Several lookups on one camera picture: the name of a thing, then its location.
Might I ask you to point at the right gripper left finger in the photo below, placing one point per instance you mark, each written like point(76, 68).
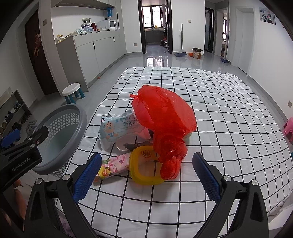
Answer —
point(42, 219)

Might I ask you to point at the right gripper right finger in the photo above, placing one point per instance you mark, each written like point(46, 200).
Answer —
point(250, 219)

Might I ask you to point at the pink snack wrapper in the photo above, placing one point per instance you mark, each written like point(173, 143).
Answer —
point(113, 166)

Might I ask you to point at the baby wipes packet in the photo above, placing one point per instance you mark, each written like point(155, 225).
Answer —
point(113, 127)

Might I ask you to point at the yellow plastic ring lid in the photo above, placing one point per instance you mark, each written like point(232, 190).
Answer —
point(145, 167)

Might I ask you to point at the red plastic bag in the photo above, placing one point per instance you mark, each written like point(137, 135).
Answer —
point(171, 119)

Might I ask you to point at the small trash bin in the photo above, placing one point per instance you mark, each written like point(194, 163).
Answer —
point(197, 52)

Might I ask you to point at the shoe rack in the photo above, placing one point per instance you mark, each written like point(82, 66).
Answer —
point(14, 113)

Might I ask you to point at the grey perforated laundry basket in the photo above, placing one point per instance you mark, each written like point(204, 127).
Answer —
point(66, 128)

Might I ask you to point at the white stool teal legs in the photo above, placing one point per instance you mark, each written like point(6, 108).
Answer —
point(72, 89)

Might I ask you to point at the dark grey cloth scrap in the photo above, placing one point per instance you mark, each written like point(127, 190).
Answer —
point(133, 146)

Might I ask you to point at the white round dish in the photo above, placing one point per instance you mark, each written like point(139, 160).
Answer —
point(126, 139)

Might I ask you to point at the grey sideboard cabinet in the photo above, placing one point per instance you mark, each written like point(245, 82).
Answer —
point(85, 57)

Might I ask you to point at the white microwave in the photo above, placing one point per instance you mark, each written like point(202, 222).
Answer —
point(107, 24)

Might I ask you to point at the blue dustpan with broom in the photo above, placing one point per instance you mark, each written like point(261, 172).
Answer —
point(181, 52)

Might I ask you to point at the wall picture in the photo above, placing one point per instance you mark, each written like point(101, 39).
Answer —
point(267, 16)

